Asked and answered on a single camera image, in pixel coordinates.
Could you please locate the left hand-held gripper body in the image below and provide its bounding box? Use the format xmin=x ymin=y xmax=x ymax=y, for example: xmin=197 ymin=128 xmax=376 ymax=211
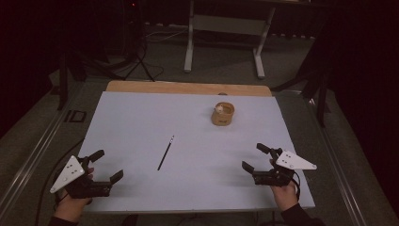
xmin=49 ymin=155 xmax=113 ymax=200

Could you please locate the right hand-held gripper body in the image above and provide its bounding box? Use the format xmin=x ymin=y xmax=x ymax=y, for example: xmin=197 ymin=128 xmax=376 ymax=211
xmin=252 ymin=148 xmax=318 ymax=188

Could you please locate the person's right hand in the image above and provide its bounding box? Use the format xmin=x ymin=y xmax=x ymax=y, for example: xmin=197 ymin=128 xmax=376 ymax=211
xmin=268 ymin=158 xmax=299 ymax=212

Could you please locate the person's left hand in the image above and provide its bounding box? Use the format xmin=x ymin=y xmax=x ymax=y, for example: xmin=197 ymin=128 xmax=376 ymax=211
xmin=54 ymin=166 xmax=95 ymax=224

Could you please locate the floor outlet plate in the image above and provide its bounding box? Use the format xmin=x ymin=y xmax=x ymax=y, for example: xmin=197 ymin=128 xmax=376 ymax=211
xmin=64 ymin=109 xmax=88 ymax=124

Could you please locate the round wooden cup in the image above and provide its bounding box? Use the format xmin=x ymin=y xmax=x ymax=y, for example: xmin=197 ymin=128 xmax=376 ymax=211
xmin=211 ymin=101 xmax=236 ymax=127

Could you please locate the black pencil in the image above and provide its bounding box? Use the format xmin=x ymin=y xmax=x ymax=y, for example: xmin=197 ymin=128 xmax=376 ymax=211
xmin=156 ymin=135 xmax=175 ymax=171

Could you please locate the light blue table mat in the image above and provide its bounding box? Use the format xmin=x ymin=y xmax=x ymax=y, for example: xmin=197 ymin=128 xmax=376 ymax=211
xmin=76 ymin=90 xmax=316 ymax=215

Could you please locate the black metal stand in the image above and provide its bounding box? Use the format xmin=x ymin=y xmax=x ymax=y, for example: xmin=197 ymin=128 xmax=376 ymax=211
xmin=271 ymin=46 xmax=332 ymax=128
xmin=56 ymin=51 xmax=88 ymax=111

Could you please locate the black tripod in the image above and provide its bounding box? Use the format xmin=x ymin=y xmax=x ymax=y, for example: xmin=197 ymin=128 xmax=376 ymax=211
xmin=120 ymin=0 xmax=156 ymax=83

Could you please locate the white metal stand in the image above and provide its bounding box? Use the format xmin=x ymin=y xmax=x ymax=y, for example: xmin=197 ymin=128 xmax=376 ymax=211
xmin=184 ymin=0 xmax=278 ymax=80

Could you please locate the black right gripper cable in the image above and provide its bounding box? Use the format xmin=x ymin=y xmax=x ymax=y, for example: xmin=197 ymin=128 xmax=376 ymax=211
xmin=291 ymin=171 xmax=302 ymax=202

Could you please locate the metal floor rail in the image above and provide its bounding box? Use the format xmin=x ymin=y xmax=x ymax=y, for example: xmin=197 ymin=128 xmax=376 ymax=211
xmin=0 ymin=93 xmax=79 ymax=218
xmin=305 ymin=97 xmax=369 ymax=226

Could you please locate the white floor cable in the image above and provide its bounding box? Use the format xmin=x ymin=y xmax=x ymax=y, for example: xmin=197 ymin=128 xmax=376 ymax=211
xmin=144 ymin=28 xmax=189 ymax=43

